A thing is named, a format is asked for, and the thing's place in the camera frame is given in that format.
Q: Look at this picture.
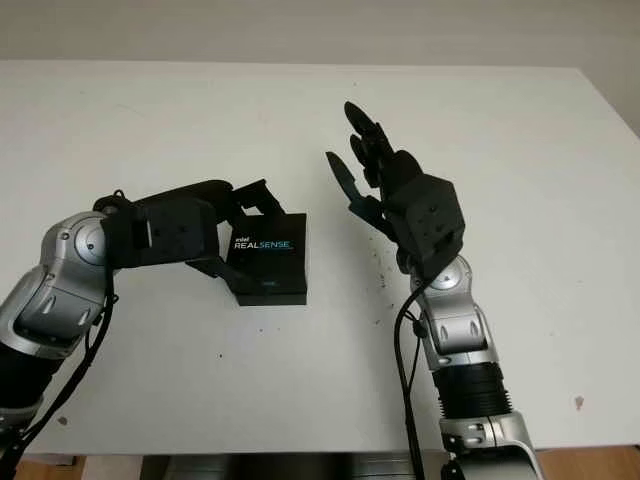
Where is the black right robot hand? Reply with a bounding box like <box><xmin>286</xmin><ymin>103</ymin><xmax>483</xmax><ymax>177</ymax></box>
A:
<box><xmin>324</xmin><ymin>101</ymin><xmax>427</xmax><ymax>276</ymax></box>

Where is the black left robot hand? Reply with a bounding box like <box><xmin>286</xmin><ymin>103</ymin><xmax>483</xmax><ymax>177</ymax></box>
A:
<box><xmin>93</xmin><ymin>176</ymin><xmax>287</xmax><ymax>297</ymax></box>

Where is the black RealSense box lid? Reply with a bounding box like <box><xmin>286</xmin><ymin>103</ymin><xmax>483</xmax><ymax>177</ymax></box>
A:
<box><xmin>224</xmin><ymin>211</ymin><xmax>309</xmax><ymax>295</ymax></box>

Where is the dark grey robot torso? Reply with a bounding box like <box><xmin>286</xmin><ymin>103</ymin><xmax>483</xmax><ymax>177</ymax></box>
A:
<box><xmin>141</xmin><ymin>439</ymin><xmax>447</xmax><ymax>480</ymax></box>

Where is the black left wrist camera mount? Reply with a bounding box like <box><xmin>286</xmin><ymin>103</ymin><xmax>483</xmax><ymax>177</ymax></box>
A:
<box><xmin>131</xmin><ymin>198</ymin><xmax>220</xmax><ymax>270</ymax></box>

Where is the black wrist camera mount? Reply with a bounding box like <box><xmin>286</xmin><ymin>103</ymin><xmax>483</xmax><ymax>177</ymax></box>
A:
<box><xmin>131</xmin><ymin>198</ymin><xmax>220</xmax><ymax>270</ymax></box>
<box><xmin>386</xmin><ymin>173</ymin><xmax>467</xmax><ymax>280</ymax></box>

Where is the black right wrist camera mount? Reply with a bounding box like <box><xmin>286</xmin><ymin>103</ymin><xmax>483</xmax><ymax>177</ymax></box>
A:
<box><xmin>386</xmin><ymin>173</ymin><xmax>467</xmax><ymax>280</ymax></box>

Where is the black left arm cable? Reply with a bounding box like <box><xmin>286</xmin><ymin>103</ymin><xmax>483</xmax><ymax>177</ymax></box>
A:
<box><xmin>0</xmin><ymin>278</ymin><xmax>122</xmax><ymax>454</ymax></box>

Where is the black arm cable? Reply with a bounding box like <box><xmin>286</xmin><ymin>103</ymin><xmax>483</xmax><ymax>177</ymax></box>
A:
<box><xmin>0</xmin><ymin>278</ymin><xmax>122</xmax><ymax>454</ymax></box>
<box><xmin>392</xmin><ymin>283</ymin><xmax>427</xmax><ymax>480</ymax></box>

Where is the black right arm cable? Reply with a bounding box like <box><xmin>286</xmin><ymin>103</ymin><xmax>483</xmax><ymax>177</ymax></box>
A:
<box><xmin>392</xmin><ymin>283</ymin><xmax>427</xmax><ymax>480</ymax></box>

